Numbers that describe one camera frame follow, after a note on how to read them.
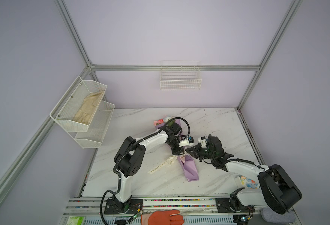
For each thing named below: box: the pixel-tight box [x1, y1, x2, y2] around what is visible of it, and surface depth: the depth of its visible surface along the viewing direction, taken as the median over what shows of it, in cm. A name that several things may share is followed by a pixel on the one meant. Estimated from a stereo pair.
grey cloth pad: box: [260, 207, 296, 224], surface depth 70 cm
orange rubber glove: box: [141, 209, 185, 225], surface depth 71 cm
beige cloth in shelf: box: [73, 90, 105, 125], surface depth 80 cm
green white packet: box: [66, 216, 86, 225], surface depth 69 cm
